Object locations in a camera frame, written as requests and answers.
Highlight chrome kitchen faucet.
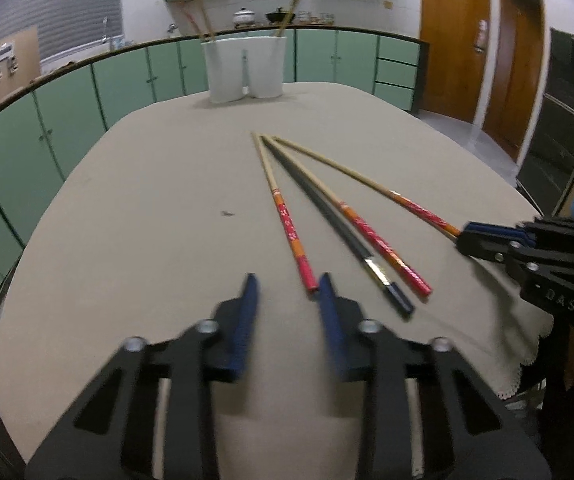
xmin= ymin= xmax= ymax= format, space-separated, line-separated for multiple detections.
xmin=100 ymin=16 xmax=110 ymax=44

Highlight grey window blind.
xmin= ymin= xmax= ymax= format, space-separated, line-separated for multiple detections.
xmin=0 ymin=0 xmax=123 ymax=58

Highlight black wok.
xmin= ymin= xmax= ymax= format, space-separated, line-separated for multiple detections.
xmin=265 ymin=8 xmax=296 ymax=26

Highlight red orange chopstick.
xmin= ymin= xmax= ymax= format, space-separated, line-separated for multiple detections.
xmin=251 ymin=132 xmax=318 ymax=296
xmin=263 ymin=136 xmax=433 ymax=299
xmin=273 ymin=136 xmax=460 ymax=240

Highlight beige tablecloth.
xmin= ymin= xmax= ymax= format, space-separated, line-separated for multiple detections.
xmin=0 ymin=84 xmax=535 ymax=479

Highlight black chopstick gold band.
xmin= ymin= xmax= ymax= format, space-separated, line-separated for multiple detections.
xmin=261 ymin=136 xmax=415 ymax=320

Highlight black cabinet at right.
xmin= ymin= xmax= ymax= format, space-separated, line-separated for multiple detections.
xmin=516 ymin=28 xmax=574 ymax=214

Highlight white two-compartment utensil holder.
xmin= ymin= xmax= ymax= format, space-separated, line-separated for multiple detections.
xmin=202 ymin=36 xmax=287 ymax=104

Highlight brown wooden door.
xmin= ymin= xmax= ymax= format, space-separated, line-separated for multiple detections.
xmin=420 ymin=0 xmax=490 ymax=122

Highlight green lower kitchen cabinets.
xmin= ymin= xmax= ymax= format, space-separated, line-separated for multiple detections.
xmin=0 ymin=26 xmax=429 ymax=296

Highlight wooden chopstick in holder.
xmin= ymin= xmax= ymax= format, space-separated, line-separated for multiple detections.
xmin=275 ymin=0 xmax=301 ymax=38

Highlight white cooking pot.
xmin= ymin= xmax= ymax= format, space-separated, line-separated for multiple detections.
xmin=232 ymin=8 xmax=255 ymax=29

